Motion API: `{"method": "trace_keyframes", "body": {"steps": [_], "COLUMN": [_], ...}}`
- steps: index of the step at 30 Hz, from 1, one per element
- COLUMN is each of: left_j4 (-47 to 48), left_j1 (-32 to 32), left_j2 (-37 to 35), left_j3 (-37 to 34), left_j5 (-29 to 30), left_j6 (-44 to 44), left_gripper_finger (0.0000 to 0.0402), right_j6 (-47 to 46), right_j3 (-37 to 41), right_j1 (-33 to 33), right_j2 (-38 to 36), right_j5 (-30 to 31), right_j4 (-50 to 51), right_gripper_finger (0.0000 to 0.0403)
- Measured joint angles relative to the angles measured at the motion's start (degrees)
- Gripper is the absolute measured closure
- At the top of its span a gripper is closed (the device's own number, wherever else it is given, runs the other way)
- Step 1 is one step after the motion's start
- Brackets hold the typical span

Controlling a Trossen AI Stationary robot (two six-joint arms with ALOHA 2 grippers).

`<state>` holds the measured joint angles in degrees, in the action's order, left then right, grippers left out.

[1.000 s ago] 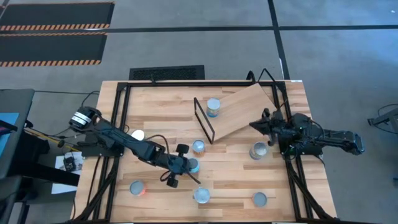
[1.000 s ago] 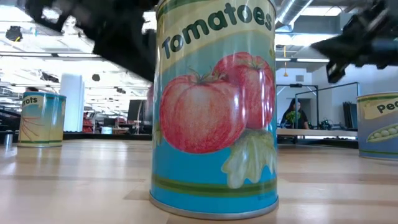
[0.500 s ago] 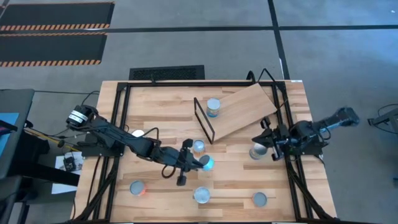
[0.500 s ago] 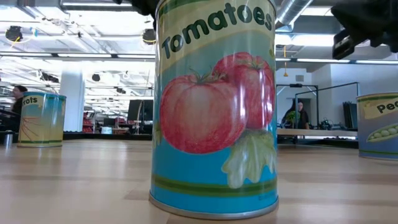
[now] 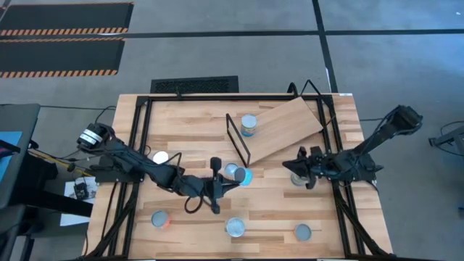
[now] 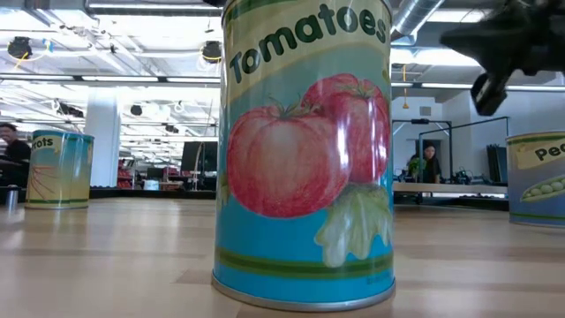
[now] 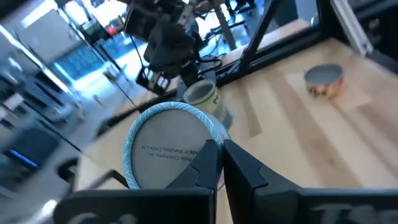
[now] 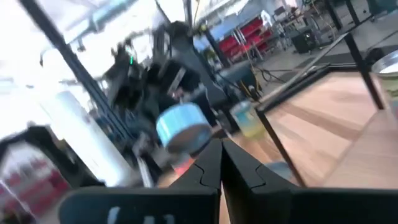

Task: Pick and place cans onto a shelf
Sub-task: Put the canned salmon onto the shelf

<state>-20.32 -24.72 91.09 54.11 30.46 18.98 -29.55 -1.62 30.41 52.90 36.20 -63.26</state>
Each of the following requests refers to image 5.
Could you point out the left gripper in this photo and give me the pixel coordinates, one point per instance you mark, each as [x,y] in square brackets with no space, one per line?
[216,203]

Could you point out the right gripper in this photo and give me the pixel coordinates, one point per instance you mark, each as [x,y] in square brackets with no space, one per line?
[310,181]

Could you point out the peas can grey-blue label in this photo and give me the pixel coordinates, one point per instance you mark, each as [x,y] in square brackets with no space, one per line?
[297,180]

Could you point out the short plain blue can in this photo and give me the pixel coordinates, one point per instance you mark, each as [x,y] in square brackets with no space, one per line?
[246,177]

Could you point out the tomatoes can blue label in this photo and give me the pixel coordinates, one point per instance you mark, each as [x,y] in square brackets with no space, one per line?
[235,227]
[248,125]

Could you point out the carrots can blue yellow label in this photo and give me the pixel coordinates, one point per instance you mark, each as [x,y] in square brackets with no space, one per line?
[160,157]

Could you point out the pink orange peaches can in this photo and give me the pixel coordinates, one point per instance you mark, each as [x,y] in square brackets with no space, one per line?
[160,219]

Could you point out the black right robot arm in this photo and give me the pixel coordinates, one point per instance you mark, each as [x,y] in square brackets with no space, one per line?
[377,136]

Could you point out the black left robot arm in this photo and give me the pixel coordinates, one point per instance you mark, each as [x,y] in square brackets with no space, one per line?
[127,159]

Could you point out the silver-lidded tin can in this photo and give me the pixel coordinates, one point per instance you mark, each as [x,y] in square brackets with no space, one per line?
[230,168]

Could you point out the short yellow pink can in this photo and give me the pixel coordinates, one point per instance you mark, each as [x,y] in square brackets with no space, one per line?
[303,232]

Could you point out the white table label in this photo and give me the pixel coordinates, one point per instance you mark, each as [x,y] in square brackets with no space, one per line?
[346,94]

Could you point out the black floor vent grate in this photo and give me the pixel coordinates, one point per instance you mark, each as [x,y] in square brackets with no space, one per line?
[194,85]

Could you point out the small black electronic device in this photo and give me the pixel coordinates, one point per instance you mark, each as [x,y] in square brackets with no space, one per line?
[80,190]

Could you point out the grey stand leg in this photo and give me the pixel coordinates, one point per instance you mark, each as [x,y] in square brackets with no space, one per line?
[449,139]

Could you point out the white paper sheet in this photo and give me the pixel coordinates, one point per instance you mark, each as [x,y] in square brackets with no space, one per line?
[72,217]

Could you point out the black mat with hazard stripes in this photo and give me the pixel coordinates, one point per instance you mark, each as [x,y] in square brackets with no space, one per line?
[65,16]
[58,56]

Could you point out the grey side desk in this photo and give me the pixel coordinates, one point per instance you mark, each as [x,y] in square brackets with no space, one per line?
[18,119]

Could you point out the blue sheet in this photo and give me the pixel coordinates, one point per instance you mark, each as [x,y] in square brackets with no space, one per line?
[7,152]

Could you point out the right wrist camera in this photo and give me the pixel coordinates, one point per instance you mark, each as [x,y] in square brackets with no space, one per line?
[323,165]

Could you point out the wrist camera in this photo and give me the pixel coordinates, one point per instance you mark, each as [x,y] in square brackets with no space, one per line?
[323,165]
[197,186]

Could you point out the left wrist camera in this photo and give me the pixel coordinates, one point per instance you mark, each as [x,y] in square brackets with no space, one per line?
[197,186]

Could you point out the wooden shelf with black frame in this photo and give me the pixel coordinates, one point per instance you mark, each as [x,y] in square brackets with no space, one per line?
[282,127]

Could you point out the black aluminium table frame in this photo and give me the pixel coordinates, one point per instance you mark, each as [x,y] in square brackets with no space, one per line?
[235,98]

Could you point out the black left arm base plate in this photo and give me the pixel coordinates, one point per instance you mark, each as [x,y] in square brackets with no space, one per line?
[108,175]

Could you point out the black desk support frame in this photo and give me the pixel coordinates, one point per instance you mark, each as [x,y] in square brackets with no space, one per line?
[54,188]

